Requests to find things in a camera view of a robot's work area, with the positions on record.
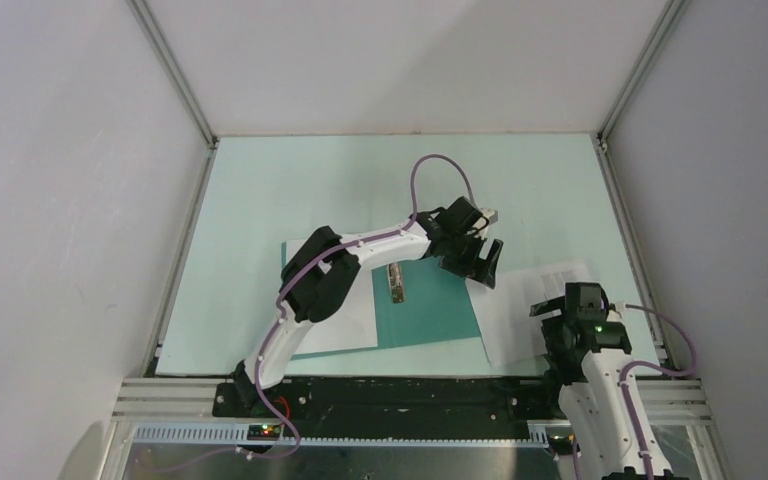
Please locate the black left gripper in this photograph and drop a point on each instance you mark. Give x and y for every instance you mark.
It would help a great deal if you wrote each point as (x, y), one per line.
(484, 276)

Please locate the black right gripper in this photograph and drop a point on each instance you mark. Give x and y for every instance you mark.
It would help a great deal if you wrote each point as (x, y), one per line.
(556, 351)

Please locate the white paper sheet stack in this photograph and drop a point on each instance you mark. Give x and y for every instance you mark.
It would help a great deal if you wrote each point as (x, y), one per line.
(509, 332)

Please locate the teal plastic folder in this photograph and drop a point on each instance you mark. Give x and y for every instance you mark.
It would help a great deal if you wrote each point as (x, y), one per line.
(437, 307)

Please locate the printed white paper sheet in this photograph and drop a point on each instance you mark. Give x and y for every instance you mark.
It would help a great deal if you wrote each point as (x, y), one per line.
(352, 327)

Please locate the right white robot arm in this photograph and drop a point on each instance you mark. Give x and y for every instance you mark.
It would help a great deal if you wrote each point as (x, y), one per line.
(590, 360)

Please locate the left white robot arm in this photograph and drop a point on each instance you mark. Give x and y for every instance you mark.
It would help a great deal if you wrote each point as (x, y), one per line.
(319, 277)

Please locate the metal folder clip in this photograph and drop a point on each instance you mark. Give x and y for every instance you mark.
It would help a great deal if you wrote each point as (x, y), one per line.
(396, 283)

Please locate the right controller board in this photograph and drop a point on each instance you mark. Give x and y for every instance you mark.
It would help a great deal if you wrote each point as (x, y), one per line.
(561, 445)

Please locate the controller board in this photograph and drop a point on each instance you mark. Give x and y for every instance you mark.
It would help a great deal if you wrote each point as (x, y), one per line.
(264, 432)
(561, 445)

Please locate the left controller board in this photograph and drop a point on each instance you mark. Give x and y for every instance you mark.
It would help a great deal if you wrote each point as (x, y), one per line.
(264, 432)

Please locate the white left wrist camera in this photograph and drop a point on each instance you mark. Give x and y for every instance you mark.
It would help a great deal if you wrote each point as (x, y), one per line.
(489, 215)

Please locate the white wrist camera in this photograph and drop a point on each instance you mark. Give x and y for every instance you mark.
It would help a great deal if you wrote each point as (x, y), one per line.
(618, 309)
(489, 215)

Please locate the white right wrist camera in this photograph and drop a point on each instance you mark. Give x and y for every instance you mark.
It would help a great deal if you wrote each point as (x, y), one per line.
(618, 309)

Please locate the aluminium frame right post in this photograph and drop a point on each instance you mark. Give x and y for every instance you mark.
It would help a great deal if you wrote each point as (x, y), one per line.
(656, 41)

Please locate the aluminium frame post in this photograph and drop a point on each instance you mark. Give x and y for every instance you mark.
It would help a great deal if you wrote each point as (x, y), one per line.
(656, 41)
(164, 53)

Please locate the aluminium front frame rail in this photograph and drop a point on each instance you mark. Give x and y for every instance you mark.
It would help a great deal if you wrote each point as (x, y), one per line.
(180, 410)

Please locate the aluminium frame left post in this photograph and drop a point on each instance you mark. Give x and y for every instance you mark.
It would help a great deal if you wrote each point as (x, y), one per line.
(164, 53)

